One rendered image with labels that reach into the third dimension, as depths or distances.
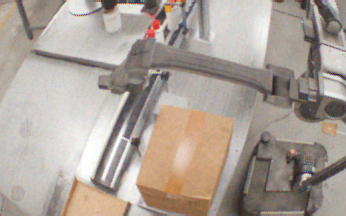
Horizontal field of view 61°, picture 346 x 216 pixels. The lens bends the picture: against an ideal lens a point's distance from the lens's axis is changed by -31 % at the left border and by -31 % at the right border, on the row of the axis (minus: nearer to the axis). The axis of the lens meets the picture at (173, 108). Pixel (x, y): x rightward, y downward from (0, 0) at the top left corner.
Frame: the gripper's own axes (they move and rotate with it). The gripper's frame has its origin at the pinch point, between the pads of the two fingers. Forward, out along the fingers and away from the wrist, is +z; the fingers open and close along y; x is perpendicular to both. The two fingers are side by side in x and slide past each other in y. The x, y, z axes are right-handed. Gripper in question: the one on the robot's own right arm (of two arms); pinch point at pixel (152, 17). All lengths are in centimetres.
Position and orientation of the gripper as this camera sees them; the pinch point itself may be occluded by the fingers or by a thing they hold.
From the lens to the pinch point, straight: 175.4
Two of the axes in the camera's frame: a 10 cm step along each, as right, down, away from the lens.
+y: -3.3, 8.0, -4.9
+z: 0.6, 5.4, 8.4
